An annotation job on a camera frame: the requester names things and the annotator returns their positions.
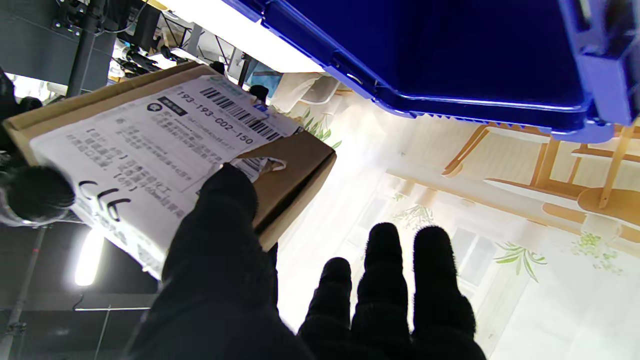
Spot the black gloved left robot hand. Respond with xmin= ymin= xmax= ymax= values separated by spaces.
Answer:
xmin=127 ymin=164 xmax=487 ymax=360

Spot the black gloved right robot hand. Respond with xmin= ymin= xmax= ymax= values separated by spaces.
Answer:
xmin=0 ymin=61 xmax=271 ymax=227

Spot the cardboard package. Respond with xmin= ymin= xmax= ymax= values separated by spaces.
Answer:
xmin=2 ymin=62 xmax=337 ymax=281

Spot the blue plastic turnover box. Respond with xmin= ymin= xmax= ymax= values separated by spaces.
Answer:
xmin=220 ymin=0 xmax=640 ymax=143

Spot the ceiling light tube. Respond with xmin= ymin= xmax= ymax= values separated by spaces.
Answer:
xmin=75 ymin=227 xmax=106 ymax=287

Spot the black stand pole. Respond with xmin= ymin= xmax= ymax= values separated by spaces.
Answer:
xmin=67 ymin=0 xmax=108 ymax=96

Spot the printed room scene backdrop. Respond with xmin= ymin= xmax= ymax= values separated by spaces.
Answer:
xmin=270 ymin=72 xmax=640 ymax=360

